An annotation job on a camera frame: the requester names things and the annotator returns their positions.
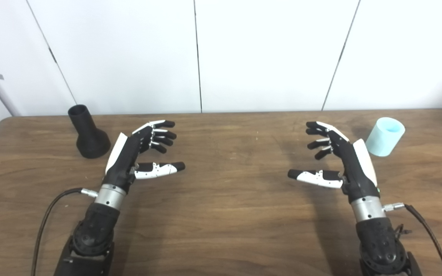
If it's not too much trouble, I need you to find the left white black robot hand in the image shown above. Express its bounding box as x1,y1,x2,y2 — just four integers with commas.
103,120,186,194

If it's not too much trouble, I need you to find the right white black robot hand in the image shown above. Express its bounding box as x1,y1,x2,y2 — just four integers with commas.
287,121,381,204

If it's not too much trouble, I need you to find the black flared nozzle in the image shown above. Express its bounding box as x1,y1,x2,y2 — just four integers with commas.
68,104,111,159

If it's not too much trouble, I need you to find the light-blue hose piece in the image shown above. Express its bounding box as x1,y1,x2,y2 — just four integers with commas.
365,117,406,157

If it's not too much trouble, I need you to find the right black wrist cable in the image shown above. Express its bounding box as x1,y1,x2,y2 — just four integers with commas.
383,202,442,276

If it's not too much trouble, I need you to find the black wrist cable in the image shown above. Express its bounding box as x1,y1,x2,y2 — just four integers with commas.
383,202,442,276
30,187,99,276

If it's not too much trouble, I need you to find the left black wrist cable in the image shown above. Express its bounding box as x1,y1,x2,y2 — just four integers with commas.
30,187,99,276

